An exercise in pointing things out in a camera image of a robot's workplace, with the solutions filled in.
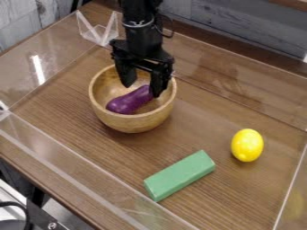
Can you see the purple toy eggplant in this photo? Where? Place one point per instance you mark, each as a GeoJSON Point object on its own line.
{"type": "Point", "coordinates": [129, 103]}

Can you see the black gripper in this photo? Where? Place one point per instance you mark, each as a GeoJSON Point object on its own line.
{"type": "Point", "coordinates": [141, 51]}

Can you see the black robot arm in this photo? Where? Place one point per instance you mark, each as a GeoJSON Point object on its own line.
{"type": "Point", "coordinates": [140, 12]}

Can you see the black device with cable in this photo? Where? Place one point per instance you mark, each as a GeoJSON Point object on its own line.
{"type": "Point", "coordinates": [33, 217]}

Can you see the brown wooden bowl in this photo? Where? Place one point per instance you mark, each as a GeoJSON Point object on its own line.
{"type": "Point", "coordinates": [106, 88]}

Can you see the yellow toy lemon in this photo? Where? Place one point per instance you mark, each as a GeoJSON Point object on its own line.
{"type": "Point", "coordinates": [248, 145]}

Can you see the green rectangular block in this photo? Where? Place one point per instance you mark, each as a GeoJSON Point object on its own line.
{"type": "Point", "coordinates": [180, 175]}

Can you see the clear acrylic corner bracket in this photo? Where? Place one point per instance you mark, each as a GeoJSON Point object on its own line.
{"type": "Point", "coordinates": [98, 34]}

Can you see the clear acrylic tray wall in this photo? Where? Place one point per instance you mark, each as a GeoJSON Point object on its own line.
{"type": "Point", "coordinates": [90, 191]}

